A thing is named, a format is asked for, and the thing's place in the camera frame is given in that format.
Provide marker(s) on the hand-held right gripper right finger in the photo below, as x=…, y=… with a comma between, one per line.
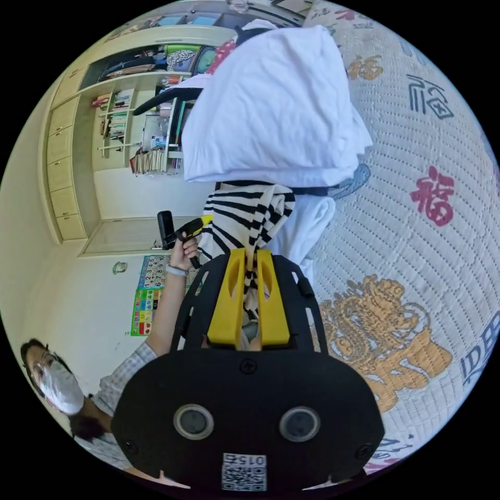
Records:
x=273, y=308

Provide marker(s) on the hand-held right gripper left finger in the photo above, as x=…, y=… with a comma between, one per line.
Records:
x=227, y=304

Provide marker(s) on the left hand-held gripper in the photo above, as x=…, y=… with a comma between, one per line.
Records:
x=186, y=234

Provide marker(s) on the black and white striped t-shirt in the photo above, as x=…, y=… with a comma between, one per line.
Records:
x=238, y=218

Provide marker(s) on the person's left forearm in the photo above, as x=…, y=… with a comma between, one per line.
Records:
x=168, y=308

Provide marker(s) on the person's left hand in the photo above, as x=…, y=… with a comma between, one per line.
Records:
x=183, y=254

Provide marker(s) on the pile of clothes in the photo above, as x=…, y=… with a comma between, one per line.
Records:
x=273, y=109

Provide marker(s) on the bed with printed quilt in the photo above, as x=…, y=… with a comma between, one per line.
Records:
x=394, y=242

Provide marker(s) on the cream cupboard with bookshelves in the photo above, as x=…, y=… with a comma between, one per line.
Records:
x=62, y=148

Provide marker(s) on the person's body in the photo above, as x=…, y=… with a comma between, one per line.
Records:
x=62, y=386

